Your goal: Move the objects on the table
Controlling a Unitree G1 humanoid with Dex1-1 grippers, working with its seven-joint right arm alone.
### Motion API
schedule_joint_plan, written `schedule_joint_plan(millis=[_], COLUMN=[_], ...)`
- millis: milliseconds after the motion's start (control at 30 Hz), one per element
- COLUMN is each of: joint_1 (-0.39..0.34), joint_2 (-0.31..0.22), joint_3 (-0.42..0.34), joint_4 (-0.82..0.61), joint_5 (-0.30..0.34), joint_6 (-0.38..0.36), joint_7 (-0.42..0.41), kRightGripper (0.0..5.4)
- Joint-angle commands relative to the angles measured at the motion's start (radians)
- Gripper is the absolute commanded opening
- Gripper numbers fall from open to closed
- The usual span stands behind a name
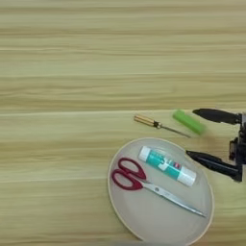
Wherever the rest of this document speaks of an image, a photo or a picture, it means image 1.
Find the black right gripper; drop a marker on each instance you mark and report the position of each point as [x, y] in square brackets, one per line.
[241, 144]

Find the green rectangular block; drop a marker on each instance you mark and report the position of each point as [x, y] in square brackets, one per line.
[189, 121]

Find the beige round plate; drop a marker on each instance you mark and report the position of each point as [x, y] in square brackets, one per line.
[153, 217]

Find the white teal glue stick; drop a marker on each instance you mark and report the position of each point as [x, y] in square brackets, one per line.
[166, 165]

